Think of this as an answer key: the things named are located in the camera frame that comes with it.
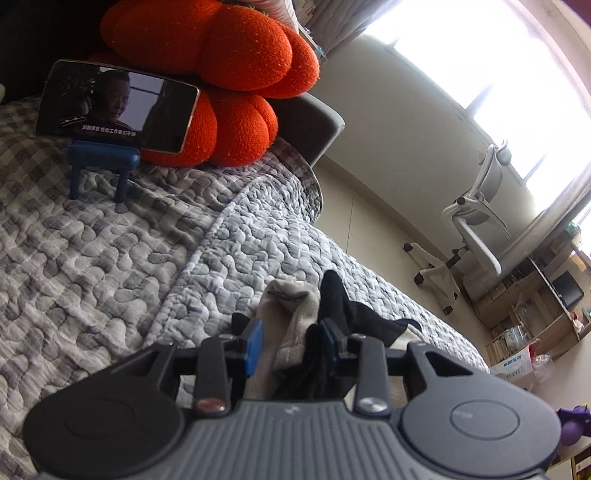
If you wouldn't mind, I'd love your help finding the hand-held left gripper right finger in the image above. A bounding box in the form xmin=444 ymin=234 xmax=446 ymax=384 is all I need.
xmin=320 ymin=318 xmax=497 ymax=414

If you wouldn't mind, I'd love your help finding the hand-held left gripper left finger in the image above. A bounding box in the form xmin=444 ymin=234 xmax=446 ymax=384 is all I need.
xmin=108 ymin=318 xmax=266 ymax=414

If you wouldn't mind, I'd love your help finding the cream shirt with dark sleeves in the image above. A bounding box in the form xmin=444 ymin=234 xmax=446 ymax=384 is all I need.
xmin=231 ymin=270 xmax=423 ymax=402

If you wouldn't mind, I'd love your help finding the grey patterned quilt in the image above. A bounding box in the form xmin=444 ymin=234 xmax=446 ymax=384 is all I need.
xmin=0 ymin=97 xmax=492 ymax=480

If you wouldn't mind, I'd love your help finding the white office chair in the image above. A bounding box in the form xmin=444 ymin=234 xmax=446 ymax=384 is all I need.
xmin=403 ymin=143 xmax=515 ymax=315

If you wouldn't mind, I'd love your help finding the white cardboard box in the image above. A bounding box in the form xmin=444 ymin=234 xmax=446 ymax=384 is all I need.
xmin=489 ymin=344 xmax=543 ymax=393

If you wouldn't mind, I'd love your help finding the wooden desk shelf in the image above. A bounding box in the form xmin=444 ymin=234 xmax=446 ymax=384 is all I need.
xmin=475 ymin=226 xmax=591 ymax=365

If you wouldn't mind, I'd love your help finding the blue phone stand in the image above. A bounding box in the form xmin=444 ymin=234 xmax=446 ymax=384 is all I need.
xmin=67 ymin=138 xmax=141 ymax=204

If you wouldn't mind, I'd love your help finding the grey curtain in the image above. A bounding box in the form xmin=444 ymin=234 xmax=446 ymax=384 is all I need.
xmin=295 ymin=0 xmax=402 ymax=63
xmin=501 ymin=171 xmax=591 ymax=278

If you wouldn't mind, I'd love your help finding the black monitor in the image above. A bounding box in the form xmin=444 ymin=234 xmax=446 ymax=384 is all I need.
xmin=549 ymin=271 xmax=585 ymax=310

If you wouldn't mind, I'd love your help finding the purple plastic item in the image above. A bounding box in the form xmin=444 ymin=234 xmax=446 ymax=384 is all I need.
xmin=556 ymin=404 xmax=591 ymax=446

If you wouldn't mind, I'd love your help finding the smartphone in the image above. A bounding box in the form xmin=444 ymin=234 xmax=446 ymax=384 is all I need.
xmin=36 ymin=59 xmax=201 ymax=154

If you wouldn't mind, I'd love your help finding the orange pumpkin cushion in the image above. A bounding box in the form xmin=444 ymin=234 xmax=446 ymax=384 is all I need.
xmin=88 ymin=0 xmax=321 ymax=168

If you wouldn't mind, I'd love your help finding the white pillow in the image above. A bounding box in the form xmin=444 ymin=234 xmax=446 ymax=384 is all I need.
xmin=252 ymin=0 xmax=296 ymax=21

